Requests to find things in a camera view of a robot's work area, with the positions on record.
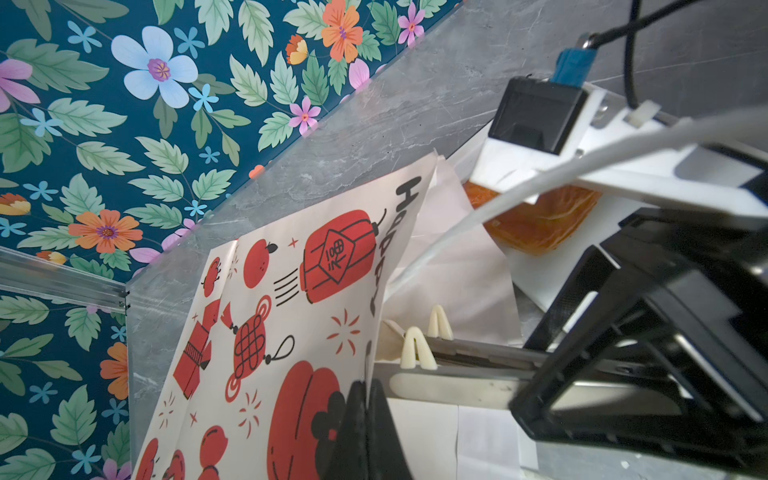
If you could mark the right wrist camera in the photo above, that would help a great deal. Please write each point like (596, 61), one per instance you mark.
(703, 177)

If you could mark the orange triangular pastry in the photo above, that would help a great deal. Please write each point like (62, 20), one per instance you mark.
(539, 228)

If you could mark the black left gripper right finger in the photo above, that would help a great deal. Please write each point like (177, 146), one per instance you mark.
(386, 459)

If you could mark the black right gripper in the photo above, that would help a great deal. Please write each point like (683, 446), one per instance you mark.
(657, 342)

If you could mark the red white paper bag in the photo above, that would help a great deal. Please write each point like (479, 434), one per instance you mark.
(251, 346)

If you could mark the white rectangular tray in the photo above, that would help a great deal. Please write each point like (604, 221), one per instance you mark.
(542, 277)

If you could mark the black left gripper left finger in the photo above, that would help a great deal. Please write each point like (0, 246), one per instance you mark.
(349, 459)

